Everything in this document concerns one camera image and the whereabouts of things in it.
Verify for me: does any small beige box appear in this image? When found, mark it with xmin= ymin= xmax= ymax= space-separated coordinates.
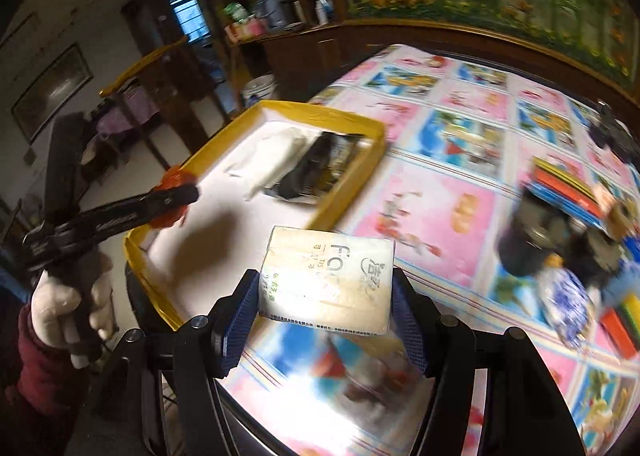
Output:
xmin=595 ymin=186 xmax=636 ymax=237

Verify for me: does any person's left hand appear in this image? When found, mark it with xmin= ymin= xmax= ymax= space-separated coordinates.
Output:
xmin=30 ymin=256 xmax=115 ymax=370

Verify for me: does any white tissue packet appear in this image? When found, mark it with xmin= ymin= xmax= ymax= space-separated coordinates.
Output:
xmin=257 ymin=226 xmax=397 ymax=335

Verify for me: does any blue towel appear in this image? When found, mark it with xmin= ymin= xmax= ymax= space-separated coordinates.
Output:
xmin=607 ymin=236 xmax=640 ymax=297

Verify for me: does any person's left forearm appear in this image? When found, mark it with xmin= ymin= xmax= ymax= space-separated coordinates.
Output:
xmin=0 ymin=306 xmax=101 ymax=456

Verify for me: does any white bucket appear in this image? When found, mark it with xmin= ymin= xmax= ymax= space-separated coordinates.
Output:
xmin=241 ymin=74 xmax=278 ymax=109

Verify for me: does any framed wall picture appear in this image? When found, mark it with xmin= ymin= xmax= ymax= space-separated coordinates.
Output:
xmin=11 ymin=43 xmax=95 ymax=144

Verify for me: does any white plastic bag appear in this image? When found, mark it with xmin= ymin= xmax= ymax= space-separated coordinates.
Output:
xmin=222 ymin=128 xmax=321 ymax=201

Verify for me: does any yellow-taped cardboard box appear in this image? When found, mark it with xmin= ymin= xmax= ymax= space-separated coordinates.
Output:
xmin=122 ymin=100 xmax=386 ymax=331

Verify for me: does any green packet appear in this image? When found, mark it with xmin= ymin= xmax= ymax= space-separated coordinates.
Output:
xmin=223 ymin=3 xmax=251 ymax=24

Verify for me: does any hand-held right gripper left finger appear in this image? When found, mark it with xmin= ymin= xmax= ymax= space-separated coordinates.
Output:
xmin=80 ymin=268 xmax=261 ymax=456

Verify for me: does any grey thermos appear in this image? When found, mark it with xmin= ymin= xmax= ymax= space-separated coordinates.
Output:
xmin=255 ymin=0 xmax=288 ymax=31

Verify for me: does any pink box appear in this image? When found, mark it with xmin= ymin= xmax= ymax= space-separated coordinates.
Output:
xmin=225 ymin=18 xmax=266 ymax=41

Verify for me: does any black flat object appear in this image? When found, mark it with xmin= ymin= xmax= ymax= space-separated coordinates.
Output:
xmin=590 ymin=100 xmax=640 ymax=161

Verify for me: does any window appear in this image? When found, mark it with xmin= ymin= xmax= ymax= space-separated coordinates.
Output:
xmin=167 ymin=0 xmax=211 ymax=39

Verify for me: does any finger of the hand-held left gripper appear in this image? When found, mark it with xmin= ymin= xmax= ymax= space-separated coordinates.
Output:
xmin=92 ymin=184 xmax=201 ymax=237

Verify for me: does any yellow green red cloth pack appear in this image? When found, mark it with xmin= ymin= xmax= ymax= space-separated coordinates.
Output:
xmin=600 ymin=293 xmax=640 ymax=362

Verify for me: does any multicoloured flat pack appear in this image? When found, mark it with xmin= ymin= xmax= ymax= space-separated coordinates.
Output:
xmin=522 ymin=156 xmax=608 ymax=229

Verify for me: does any dark upright panel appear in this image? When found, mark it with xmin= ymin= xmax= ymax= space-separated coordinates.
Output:
xmin=45 ymin=113 xmax=92 ymax=227

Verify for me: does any wooden cabinet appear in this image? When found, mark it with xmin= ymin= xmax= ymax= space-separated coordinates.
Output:
xmin=170 ymin=0 xmax=386 ymax=101

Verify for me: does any printed tablecloth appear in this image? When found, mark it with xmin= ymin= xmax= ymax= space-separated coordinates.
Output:
xmin=215 ymin=43 xmax=640 ymax=456

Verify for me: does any wooden chair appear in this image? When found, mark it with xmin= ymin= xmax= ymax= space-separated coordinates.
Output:
xmin=99 ymin=37 xmax=241 ymax=171

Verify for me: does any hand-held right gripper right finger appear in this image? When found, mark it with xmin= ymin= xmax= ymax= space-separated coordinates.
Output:
xmin=392 ymin=268 xmax=586 ymax=456

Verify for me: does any blue and white patterned bag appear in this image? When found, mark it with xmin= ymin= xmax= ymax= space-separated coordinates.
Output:
xmin=537 ymin=266 xmax=596 ymax=349

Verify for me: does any dark blurred object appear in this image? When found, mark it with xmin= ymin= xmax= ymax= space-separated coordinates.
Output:
xmin=570 ymin=223 xmax=628 ymax=289

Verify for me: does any purple cloth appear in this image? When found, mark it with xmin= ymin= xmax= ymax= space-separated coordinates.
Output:
xmin=82 ymin=86 xmax=161 ymax=181

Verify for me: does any black plastic packet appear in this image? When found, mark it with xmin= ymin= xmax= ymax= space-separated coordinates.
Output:
xmin=265 ymin=132 xmax=373 ymax=207

